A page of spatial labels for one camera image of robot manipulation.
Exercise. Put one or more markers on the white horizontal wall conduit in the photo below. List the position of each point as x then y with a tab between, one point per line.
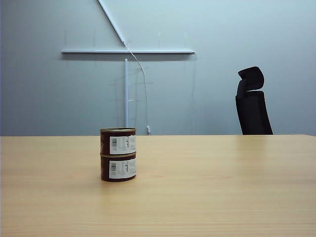
128	51

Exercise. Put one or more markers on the white diagonal wall conduit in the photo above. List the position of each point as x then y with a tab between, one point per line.
111	21

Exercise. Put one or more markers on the dark red tomato can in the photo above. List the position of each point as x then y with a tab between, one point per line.
118	142
118	168

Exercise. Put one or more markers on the white vertical wall conduit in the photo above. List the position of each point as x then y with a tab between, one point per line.
126	98

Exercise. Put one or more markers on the black office chair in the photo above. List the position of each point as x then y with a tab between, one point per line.
254	111

